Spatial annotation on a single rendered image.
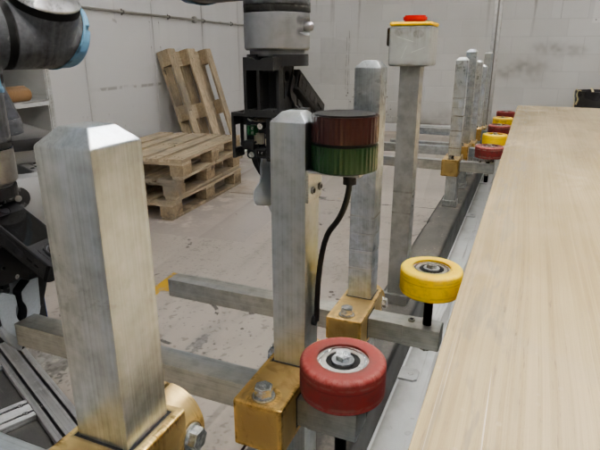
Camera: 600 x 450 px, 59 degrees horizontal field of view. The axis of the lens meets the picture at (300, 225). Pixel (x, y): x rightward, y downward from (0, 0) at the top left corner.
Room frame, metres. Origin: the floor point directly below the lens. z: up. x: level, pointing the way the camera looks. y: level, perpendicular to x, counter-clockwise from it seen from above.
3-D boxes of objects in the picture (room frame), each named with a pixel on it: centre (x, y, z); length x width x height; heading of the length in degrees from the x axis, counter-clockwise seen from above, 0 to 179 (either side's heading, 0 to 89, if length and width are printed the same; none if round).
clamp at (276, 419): (0.46, 0.01, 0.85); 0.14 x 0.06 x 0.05; 157
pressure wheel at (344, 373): (0.42, -0.04, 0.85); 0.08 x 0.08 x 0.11
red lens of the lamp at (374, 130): (0.47, -0.04, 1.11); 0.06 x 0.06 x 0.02
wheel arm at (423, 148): (1.87, -0.48, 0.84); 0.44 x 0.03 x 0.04; 67
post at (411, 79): (0.96, -0.20, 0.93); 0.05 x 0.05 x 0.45; 67
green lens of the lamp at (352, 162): (0.47, -0.04, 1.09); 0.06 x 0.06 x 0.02
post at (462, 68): (1.64, -0.48, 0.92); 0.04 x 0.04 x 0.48; 67
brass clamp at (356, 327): (0.69, -0.08, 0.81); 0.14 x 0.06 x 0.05; 157
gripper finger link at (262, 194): (0.64, 0.04, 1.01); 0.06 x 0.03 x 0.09; 157
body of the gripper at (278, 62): (0.63, 0.03, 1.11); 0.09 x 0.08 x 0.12; 157
